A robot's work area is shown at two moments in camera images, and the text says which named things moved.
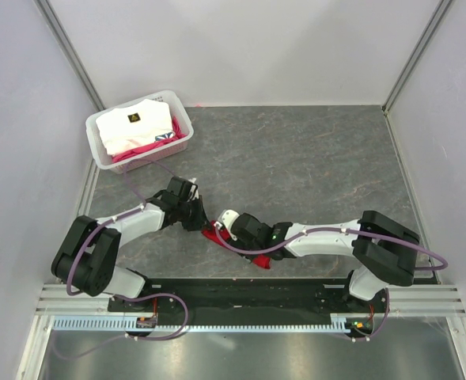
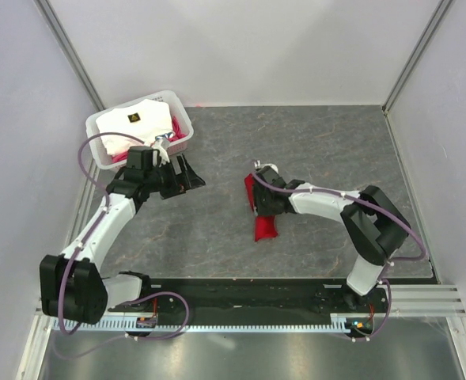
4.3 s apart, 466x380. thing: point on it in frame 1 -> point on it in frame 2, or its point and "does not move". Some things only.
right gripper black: [236, 242] -> [260, 208]
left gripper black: [201, 220] -> [181, 182]
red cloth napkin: [210, 233] -> [265, 226]
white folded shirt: [128, 126] does not move
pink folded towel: [179, 134] does not move
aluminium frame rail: [426, 301] does not move
